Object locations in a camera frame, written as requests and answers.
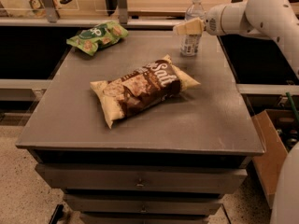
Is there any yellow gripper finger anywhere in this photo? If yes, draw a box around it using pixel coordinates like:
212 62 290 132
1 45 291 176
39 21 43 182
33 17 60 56
173 18 205 35

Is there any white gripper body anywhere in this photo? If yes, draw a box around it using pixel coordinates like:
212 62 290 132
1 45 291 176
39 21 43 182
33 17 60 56
205 2 249 35

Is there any clear plastic water bottle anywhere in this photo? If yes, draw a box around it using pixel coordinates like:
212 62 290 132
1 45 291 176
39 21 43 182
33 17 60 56
180 0 205 56

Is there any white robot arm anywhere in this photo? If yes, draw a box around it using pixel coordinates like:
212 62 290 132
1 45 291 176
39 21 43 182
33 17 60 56
173 0 299 224

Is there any brown and cream chip bag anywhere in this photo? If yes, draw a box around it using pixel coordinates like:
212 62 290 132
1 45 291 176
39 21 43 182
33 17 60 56
90 55 199 128

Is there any green rice chip bag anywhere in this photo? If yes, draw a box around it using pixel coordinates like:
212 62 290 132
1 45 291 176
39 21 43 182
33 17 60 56
66 21 128 56

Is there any orange snack bag behind glass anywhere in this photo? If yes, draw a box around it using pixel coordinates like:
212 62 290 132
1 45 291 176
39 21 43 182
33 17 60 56
29 0 46 17

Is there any green pole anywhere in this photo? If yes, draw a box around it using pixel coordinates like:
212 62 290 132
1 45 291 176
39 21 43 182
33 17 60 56
286 92 299 124

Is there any cardboard box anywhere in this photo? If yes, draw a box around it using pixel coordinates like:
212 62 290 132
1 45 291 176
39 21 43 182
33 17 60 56
252 109 298 208

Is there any grey drawer cabinet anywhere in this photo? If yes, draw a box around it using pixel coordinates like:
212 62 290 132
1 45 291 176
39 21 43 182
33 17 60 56
15 30 265 224

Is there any top cabinet drawer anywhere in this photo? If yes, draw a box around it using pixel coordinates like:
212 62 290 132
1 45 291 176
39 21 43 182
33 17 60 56
36 163 247 194

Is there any cabinet drawer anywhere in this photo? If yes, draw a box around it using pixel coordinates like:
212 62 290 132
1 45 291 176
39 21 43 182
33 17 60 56
36 163 247 194
79 213 208 224
64 194 221 216

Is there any middle cabinet drawer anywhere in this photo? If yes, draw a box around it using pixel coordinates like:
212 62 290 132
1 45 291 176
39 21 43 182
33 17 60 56
64 194 221 216

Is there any bottom cabinet drawer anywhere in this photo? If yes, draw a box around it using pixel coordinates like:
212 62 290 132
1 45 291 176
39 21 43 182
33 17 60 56
79 213 208 224

